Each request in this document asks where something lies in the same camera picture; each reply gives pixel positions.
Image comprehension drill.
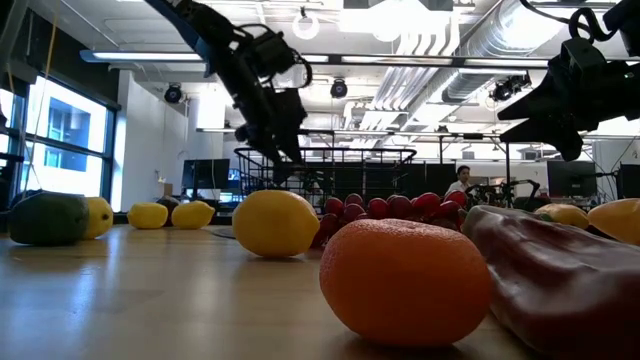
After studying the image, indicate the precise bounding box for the yellow lemon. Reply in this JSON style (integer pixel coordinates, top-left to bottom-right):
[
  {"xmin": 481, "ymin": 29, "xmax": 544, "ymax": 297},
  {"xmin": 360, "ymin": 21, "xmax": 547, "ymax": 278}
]
[
  {"xmin": 170, "ymin": 200, "xmax": 217, "ymax": 231},
  {"xmin": 231, "ymin": 189, "xmax": 321, "ymax": 259},
  {"xmin": 82, "ymin": 196, "xmax": 115, "ymax": 240},
  {"xmin": 126, "ymin": 201, "xmax": 170, "ymax": 231}
]

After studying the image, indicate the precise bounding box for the large window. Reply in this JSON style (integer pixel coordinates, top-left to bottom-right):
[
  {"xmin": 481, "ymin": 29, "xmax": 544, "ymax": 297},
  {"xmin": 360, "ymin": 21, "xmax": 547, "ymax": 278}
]
[{"xmin": 0, "ymin": 74, "xmax": 119, "ymax": 201}]

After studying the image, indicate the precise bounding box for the black wire basket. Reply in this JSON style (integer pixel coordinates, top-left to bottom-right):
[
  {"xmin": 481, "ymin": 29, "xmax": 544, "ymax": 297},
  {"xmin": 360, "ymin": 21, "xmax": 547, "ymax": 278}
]
[{"xmin": 233, "ymin": 146, "xmax": 418, "ymax": 211}]

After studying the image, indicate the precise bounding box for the orange-yellow bell pepper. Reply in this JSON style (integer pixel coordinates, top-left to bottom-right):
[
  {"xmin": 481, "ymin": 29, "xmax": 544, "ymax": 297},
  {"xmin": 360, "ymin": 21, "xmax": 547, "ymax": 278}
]
[{"xmin": 587, "ymin": 197, "xmax": 640, "ymax": 247}]

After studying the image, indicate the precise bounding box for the orange fruit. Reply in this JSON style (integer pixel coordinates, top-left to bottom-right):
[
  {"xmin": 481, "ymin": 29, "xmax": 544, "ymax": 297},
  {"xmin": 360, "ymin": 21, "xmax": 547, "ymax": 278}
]
[{"xmin": 318, "ymin": 218, "xmax": 494, "ymax": 348}]

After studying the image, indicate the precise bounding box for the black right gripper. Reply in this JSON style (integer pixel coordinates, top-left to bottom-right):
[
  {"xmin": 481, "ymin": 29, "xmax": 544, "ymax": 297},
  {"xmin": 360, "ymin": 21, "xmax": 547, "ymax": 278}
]
[{"xmin": 496, "ymin": 37, "xmax": 640, "ymax": 163}]

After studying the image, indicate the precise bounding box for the white ceiling ring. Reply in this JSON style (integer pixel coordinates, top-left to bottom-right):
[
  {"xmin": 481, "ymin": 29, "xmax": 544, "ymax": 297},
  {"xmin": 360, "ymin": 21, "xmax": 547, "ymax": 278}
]
[{"xmin": 291, "ymin": 5, "xmax": 321, "ymax": 41}]

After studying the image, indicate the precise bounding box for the long ceiling light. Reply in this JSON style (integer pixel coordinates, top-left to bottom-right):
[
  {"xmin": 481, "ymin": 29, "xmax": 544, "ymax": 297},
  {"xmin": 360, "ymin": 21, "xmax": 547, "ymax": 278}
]
[{"xmin": 79, "ymin": 49, "xmax": 205, "ymax": 64}]

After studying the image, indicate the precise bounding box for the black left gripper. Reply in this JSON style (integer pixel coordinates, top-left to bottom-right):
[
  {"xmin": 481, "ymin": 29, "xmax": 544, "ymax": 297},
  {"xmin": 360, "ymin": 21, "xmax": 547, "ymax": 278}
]
[{"xmin": 214, "ymin": 22, "xmax": 315, "ymax": 170}]

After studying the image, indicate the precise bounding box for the black partition panel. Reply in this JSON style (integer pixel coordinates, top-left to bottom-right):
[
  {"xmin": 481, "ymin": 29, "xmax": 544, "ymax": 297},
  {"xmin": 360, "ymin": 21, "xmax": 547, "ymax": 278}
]
[{"xmin": 319, "ymin": 162, "xmax": 457, "ymax": 201}]

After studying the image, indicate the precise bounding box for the black metal gantry frame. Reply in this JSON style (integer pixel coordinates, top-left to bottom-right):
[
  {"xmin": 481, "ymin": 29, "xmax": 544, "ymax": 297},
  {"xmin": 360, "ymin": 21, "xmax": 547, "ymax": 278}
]
[{"xmin": 298, "ymin": 128, "xmax": 514, "ymax": 209}]

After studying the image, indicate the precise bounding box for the silver ceiling air duct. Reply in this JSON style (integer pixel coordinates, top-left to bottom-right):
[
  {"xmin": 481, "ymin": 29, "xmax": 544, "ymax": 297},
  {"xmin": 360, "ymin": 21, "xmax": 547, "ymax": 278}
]
[{"xmin": 440, "ymin": 0, "xmax": 569, "ymax": 105}]

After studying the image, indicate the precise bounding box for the green cucumber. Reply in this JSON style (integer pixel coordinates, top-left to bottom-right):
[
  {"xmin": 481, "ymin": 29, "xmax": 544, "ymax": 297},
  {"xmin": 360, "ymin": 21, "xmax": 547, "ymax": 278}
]
[{"xmin": 6, "ymin": 191, "xmax": 91, "ymax": 247}]

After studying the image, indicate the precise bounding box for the person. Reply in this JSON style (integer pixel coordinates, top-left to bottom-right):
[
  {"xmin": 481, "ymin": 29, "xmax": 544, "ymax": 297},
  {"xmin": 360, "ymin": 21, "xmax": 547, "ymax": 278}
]
[{"xmin": 446, "ymin": 164, "xmax": 474, "ymax": 197}]

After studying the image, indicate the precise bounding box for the yellow bell pepper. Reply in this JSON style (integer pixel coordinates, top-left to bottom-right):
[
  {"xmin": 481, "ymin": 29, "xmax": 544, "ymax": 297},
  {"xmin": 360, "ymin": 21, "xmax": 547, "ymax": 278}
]
[{"xmin": 533, "ymin": 202, "xmax": 591, "ymax": 231}]

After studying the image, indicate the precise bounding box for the black computer monitor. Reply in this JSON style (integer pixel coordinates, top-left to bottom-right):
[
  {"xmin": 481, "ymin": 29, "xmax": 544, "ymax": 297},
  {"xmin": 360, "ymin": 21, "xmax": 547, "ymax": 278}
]
[
  {"xmin": 545, "ymin": 159, "xmax": 599, "ymax": 199},
  {"xmin": 616, "ymin": 162, "xmax": 640, "ymax": 201},
  {"xmin": 181, "ymin": 158, "xmax": 232, "ymax": 191}
]

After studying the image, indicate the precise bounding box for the red grape bunch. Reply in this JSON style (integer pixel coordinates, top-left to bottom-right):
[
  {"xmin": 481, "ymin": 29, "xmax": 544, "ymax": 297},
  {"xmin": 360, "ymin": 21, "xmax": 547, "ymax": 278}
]
[{"xmin": 310, "ymin": 191, "xmax": 470, "ymax": 250}]

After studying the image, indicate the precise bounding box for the purple cabbage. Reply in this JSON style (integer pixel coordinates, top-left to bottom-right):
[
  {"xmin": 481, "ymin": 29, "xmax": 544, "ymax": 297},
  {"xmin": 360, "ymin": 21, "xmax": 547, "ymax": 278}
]
[{"xmin": 155, "ymin": 195, "xmax": 182, "ymax": 227}]

